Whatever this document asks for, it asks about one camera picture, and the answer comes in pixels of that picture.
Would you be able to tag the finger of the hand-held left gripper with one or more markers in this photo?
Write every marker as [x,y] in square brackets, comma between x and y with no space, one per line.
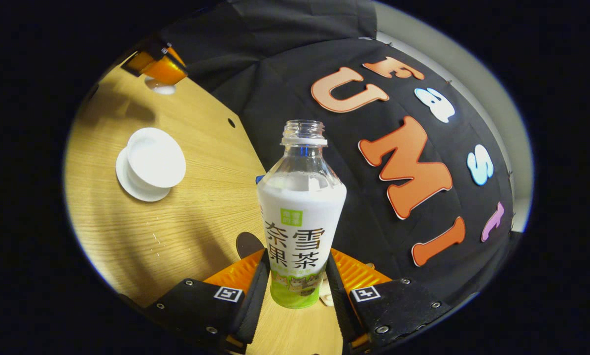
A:
[161,69]

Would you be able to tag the white toaster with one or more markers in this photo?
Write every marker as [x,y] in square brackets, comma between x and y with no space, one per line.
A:
[327,299]

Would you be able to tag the dark round coaster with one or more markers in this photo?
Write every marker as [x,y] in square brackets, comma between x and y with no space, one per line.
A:
[248,245]

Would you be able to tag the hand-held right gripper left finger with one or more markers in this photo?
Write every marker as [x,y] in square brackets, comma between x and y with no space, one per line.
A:
[255,305]

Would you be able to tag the black backdrop cloth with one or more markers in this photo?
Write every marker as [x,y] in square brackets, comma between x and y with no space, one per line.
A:
[364,217]

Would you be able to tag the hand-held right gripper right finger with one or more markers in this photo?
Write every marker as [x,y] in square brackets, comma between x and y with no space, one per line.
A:
[339,305]

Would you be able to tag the white teacup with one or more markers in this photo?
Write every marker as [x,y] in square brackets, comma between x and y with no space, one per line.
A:
[156,158]

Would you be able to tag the white saucer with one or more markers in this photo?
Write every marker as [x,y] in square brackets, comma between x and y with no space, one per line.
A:
[127,182]

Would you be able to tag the clear water bottle white label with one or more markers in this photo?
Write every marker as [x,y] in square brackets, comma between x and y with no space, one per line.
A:
[300,222]

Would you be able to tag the blue towel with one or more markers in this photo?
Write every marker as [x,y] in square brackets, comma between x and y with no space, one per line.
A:
[259,179]

